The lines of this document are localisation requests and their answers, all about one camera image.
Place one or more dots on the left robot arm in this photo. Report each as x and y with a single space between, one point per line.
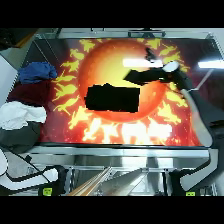
30 180

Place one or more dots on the blue garment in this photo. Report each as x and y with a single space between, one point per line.
36 71

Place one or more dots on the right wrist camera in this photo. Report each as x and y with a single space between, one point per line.
149 54

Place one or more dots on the dark red garment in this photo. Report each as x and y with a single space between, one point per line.
28 94

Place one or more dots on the white garment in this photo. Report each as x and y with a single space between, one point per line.
20 115

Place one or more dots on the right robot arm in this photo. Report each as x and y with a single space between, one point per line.
201 120

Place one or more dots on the grey garment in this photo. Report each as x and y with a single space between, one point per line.
18 138

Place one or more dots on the black garment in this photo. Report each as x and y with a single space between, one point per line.
111 99

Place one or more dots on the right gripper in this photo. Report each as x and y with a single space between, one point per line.
151 76

